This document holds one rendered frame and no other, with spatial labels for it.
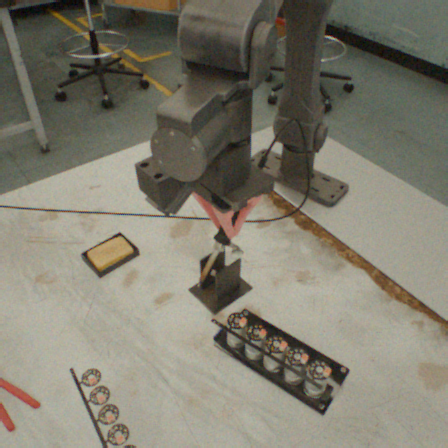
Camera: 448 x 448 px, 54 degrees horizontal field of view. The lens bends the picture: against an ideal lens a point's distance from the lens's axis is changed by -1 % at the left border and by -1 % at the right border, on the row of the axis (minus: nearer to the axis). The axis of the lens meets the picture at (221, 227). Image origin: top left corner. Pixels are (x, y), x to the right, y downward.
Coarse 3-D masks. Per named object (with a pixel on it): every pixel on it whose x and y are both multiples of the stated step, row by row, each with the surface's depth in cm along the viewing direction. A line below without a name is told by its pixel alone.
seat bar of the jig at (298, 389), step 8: (224, 336) 58; (224, 344) 57; (232, 352) 57; (240, 352) 56; (248, 360) 55; (256, 360) 55; (256, 368) 55; (264, 368) 54; (272, 376) 54; (280, 376) 53; (280, 384) 54; (288, 384) 53; (328, 384) 53; (296, 392) 52; (304, 392) 52; (328, 392) 52; (312, 400) 51; (320, 400) 51
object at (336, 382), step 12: (264, 324) 60; (288, 336) 59; (288, 348) 57; (312, 348) 57; (240, 360) 56; (312, 360) 56; (324, 360) 56; (336, 372) 55; (348, 372) 55; (276, 384) 54; (336, 384) 54; (312, 408) 52; (324, 408) 51
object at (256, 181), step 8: (248, 136) 48; (240, 144) 47; (248, 144) 48; (248, 152) 49; (248, 160) 50; (248, 168) 50; (256, 168) 53; (248, 176) 51; (256, 176) 52; (264, 176) 51; (248, 184) 50; (256, 184) 50; (264, 184) 50; (272, 184) 51; (232, 192) 50; (240, 192) 49; (248, 192) 49; (256, 192) 50; (264, 192) 51; (224, 200) 49; (232, 200) 49; (240, 200) 49; (232, 208) 49; (240, 208) 49
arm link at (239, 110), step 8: (240, 88) 44; (248, 88) 45; (232, 96) 43; (240, 96) 44; (248, 96) 44; (224, 104) 42; (232, 104) 43; (240, 104) 44; (248, 104) 45; (232, 112) 44; (240, 112) 44; (248, 112) 45; (232, 120) 45; (240, 120) 45; (248, 120) 46; (232, 128) 45; (240, 128) 46; (248, 128) 47; (232, 136) 46; (240, 136) 46; (232, 144) 48
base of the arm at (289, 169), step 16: (256, 160) 89; (272, 160) 89; (288, 160) 81; (304, 160) 80; (272, 176) 85; (288, 176) 83; (304, 176) 83; (320, 176) 85; (304, 192) 82; (320, 192) 81; (336, 192) 81
